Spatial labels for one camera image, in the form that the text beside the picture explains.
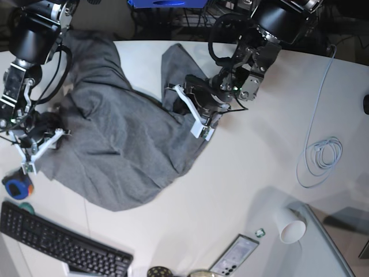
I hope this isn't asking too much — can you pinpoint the smartphone with clear case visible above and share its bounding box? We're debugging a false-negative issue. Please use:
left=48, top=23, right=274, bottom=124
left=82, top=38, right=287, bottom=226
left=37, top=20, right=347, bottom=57
left=209, top=234, right=259, bottom=276

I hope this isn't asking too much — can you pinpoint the blue box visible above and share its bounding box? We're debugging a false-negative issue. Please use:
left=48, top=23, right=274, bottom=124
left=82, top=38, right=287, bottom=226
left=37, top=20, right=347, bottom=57
left=127, top=0, right=207, bottom=9

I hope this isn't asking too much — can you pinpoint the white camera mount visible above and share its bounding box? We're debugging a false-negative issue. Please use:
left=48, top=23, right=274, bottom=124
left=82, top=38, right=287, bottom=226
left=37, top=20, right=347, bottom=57
left=9, top=128, right=71, bottom=175
left=165, top=83, right=225, bottom=141

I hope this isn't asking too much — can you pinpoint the small green white packet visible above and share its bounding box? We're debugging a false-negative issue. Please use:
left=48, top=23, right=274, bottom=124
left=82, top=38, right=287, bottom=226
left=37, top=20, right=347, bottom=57
left=255, top=228, right=266, bottom=238

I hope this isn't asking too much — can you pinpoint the round metal tin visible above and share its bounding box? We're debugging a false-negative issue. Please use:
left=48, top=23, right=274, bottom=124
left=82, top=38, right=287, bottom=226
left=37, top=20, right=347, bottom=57
left=187, top=269, right=215, bottom=277

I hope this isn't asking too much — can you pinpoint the white paper cup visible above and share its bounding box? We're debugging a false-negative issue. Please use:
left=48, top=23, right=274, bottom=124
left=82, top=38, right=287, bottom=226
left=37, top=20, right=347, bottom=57
left=274, top=208, right=306, bottom=244

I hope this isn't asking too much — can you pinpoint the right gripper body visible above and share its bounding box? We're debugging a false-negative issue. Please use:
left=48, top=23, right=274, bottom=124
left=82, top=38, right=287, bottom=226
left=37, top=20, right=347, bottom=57
left=17, top=111, right=62, bottom=148

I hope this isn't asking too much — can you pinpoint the black round object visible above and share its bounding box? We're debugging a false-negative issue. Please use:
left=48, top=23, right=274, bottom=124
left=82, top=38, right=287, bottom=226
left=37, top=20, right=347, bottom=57
left=363, top=95, right=369, bottom=115

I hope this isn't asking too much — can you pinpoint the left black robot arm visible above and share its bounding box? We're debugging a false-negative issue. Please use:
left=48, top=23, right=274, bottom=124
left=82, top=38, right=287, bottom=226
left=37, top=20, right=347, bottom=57
left=184, top=1, right=322, bottom=118

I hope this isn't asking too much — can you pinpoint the green tape roll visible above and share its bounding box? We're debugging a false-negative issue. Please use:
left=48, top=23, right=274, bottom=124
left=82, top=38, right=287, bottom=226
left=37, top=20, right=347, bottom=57
left=19, top=202, right=35, bottom=215

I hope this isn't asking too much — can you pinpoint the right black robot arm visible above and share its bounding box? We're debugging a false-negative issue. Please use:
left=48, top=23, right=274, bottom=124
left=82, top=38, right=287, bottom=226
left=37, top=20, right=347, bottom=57
left=1, top=1, right=79, bottom=149

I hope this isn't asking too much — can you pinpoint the black computer keyboard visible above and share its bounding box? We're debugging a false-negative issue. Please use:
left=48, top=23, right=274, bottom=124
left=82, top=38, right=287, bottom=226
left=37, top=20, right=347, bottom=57
left=1, top=201, right=133, bottom=276

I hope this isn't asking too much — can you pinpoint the grey t-shirt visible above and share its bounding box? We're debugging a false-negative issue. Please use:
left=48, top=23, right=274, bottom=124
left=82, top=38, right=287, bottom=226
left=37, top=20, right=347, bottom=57
left=40, top=30, right=207, bottom=212

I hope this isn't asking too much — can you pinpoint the grey laptop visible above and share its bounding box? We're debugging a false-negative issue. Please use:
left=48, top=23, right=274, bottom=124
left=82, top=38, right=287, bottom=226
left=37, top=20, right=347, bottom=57
left=282, top=202, right=368, bottom=276

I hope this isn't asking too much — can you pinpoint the white coiled cable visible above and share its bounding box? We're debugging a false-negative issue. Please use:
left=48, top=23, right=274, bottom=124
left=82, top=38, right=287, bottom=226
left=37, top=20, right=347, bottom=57
left=296, top=44, right=344, bottom=189

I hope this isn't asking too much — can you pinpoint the black gold dotted lid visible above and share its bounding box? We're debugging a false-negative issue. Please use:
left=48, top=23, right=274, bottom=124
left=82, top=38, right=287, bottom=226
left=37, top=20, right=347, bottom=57
left=147, top=266, right=174, bottom=277

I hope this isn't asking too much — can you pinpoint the blue black tape measure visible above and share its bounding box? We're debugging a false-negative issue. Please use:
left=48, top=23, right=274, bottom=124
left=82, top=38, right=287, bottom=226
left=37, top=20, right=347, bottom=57
left=1, top=168, right=34, bottom=200

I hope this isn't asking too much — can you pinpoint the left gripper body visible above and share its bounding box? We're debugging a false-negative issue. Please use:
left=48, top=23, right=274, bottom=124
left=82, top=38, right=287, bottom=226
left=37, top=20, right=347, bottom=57
left=184, top=74, right=231, bottom=115

